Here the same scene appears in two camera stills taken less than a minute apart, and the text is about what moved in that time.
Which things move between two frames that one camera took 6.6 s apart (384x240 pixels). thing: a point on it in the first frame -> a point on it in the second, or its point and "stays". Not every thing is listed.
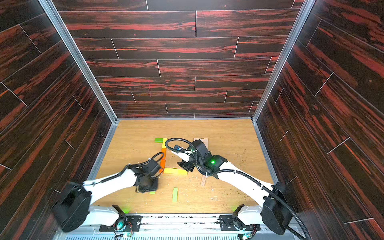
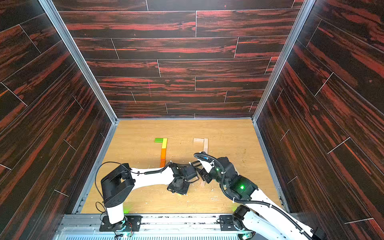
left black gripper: [155, 188] -> [184, 192]
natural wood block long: [206, 143] stays
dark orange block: [164, 150] stays
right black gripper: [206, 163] -> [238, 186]
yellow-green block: [163, 144] stays
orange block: [162, 165] stays
